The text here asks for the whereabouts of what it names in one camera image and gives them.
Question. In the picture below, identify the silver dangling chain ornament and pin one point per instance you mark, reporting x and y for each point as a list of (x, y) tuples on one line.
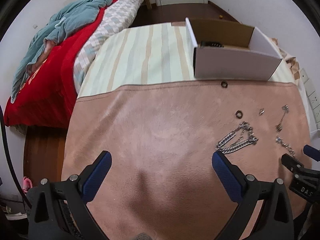
[(289, 150)]

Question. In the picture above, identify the small silver earring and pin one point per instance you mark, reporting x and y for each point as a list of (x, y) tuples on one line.
[(261, 112)]

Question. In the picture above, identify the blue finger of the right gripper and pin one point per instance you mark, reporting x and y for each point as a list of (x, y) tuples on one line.
[(311, 152)]

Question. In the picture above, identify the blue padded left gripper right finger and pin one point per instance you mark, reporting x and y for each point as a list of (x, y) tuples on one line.
[(275, 219)]

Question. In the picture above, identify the checkered pink grey bedsheet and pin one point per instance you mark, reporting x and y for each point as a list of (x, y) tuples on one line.
[(118, 16)]

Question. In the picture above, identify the teal blue quilt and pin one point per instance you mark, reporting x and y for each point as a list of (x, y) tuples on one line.
[(61, 25)]

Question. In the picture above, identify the black smart watch band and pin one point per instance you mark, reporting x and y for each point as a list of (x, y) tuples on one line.
[(211, 44)]

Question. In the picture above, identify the pink slipper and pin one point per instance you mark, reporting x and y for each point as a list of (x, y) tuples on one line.
[(26, 185)]

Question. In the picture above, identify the white power strip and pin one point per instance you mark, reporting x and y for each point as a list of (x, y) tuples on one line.
[(311, 94)]

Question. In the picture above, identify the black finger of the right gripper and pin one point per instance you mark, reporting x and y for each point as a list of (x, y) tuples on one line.
[(291, 163)]

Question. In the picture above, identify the red bed blanket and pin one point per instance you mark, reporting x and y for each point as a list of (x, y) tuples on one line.
[(48, 96)]

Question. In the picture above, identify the white cardboard box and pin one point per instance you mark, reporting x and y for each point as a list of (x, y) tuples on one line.
[(247, 54)]

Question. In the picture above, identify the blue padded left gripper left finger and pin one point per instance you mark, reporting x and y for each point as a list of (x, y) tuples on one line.
[(59, 210)]

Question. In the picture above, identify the pink and striped table cloth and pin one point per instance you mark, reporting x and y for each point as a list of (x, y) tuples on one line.
[(140, 102)]

